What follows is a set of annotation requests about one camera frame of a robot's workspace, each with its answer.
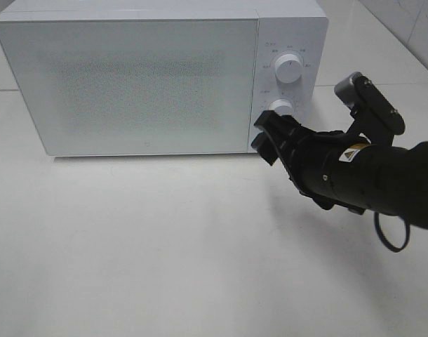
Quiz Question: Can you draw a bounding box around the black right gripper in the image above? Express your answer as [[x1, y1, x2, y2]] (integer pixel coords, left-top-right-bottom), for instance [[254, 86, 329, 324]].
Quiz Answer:
[[251, 110, 407, 211]]

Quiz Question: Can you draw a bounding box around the white microwave knob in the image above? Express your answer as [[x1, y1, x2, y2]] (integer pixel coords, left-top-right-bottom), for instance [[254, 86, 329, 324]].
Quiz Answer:
[[268, 99, 295, 115], [274, 53, 303, 84]]

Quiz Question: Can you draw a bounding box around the white microwave door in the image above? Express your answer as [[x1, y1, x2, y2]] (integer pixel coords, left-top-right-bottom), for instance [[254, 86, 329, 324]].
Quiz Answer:
[[0, 20, 258, 157]]

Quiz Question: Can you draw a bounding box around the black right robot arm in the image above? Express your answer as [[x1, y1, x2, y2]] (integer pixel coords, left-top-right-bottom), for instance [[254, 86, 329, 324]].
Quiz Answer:
[[252, 110, 428, 230]]

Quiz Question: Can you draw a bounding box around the white microwave oven body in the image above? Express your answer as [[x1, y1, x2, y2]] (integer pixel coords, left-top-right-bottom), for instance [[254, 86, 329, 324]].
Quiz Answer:
[[0, 1, 328, 157]]

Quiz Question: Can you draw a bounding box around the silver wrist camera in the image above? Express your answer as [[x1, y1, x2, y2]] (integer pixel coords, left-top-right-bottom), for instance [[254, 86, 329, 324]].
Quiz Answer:
[[334, 72, 364, 112]]

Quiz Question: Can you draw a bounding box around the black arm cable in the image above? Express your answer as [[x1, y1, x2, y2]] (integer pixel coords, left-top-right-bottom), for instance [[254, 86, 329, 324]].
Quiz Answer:
[[373, 210, 411, 253]]

